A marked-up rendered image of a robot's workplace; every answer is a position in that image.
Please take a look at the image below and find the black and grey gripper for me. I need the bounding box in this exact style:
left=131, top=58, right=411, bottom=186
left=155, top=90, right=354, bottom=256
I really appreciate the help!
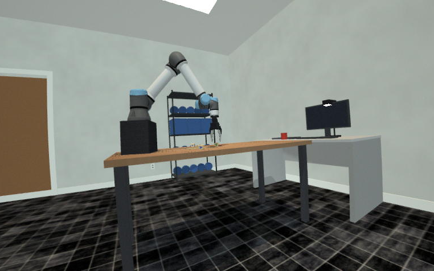
left=210, top=115, right=222, bottom=141

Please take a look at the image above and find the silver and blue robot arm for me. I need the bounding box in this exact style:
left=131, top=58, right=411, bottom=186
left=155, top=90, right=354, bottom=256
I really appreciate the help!
left=128, top=51, right=219, bottom=121

